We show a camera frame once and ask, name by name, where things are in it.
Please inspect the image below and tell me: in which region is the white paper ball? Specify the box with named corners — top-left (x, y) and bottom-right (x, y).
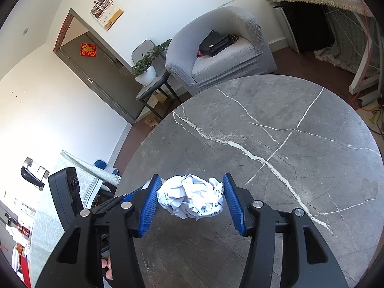
top-left (156, 174), bottom-right (225, 220)

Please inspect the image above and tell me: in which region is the grey door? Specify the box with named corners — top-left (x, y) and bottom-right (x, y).
top-left (53, 8), bottom-right (144, 125)

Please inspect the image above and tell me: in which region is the orange cable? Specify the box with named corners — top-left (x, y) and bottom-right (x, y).
top-left (352, 15), bottom-right (384, 111)

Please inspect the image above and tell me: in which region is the potted plant in white pot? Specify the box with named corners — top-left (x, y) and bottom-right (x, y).
top-left (131, 38), bottom-right (173, 86)

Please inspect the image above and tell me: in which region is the pale green patterned tablecloth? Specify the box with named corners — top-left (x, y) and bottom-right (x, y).
top-left (30, 149), bottom-right (122, 276)

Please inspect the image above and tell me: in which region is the grey armchair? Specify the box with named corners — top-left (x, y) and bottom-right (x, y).
top-left (166, 6), bottom-right (276, 96)

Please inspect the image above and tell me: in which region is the red door frame banner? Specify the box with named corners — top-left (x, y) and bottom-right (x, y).
top-left (55, 10), bottom-right (74, 50)

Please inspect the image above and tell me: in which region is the cardboard box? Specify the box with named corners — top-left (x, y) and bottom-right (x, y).
top-left (144, 91), bottom-right (168, 126)

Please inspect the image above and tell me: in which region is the round grey marble table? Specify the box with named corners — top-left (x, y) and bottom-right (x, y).
top-left (114, 74), bottom-right (384, 288)

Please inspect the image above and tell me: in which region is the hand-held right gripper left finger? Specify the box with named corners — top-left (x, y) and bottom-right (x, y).
top-left (34, 174), bottom-right (162, 288)

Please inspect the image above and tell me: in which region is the grey chair with black legs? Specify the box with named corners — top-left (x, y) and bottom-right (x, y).
top-left (131, 40), bottom-right (182, 119)

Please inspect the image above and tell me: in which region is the black handbag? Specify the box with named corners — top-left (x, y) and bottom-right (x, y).
top-left (198, 30), bottom-right (240, 57)

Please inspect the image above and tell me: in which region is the black and silver appliance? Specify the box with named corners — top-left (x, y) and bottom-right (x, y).
top-left (20, 157), bottom-right (50, 191)

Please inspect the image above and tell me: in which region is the white desk frame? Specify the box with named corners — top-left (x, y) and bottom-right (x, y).
top-left (349, 15), bottom-right (384, 105)

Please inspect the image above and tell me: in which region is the wall calendar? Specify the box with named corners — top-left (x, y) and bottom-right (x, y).
top-left (90, 0), bottom-right (124, 30)

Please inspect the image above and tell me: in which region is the cluttered storage shelf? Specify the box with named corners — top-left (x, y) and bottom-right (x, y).
top-left (0, 198), bottom-right (35, 288)

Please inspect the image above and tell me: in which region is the blue stool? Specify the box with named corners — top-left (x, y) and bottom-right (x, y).
top-left (94, 160), bottom-right (120, 176)

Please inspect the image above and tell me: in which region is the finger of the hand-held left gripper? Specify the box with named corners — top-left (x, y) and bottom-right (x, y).
top-left (91, 180), bottom-right (153, 216)

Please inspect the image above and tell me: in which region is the person's left hand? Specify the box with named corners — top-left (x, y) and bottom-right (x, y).
top-left (101, 256), bottom-right (113, 281)

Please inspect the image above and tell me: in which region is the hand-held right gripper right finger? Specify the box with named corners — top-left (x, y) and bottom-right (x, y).
top-left (222, 172), bottom-right (350, 288)

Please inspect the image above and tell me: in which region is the red square door decoration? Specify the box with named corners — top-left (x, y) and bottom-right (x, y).
top-left (80, 43), bottom-right (98, 57)

